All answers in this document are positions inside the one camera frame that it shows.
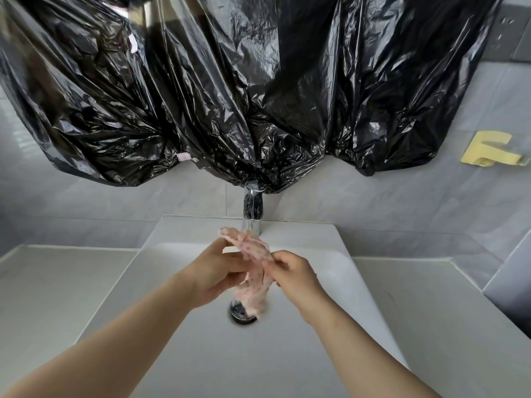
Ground white ceramic sink basin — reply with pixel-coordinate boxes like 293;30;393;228
76;215;412;398

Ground small black plastic bag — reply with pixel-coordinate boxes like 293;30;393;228
326;0;505;178

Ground person's right forearm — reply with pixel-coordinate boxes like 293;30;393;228
296;296;443;398

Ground pink speckled cloth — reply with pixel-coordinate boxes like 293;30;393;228
218;227;278;320

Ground person's right hand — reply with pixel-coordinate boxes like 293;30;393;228
267;250;331;316

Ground chrome sink drain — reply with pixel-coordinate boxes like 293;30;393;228
228;298;259;326

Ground person's left hand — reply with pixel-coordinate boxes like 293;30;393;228
182;237;255;309

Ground yellow wall hook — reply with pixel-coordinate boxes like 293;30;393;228
460;130;530;167

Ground grey wall socket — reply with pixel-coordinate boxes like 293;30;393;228
482;3;531;63

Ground chrome faucet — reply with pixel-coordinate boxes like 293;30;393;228
242;182;265;237

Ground person's left forearm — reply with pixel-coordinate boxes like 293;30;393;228
0;270;198;398

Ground large black plastic bag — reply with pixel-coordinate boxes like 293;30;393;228
0;0;332;196

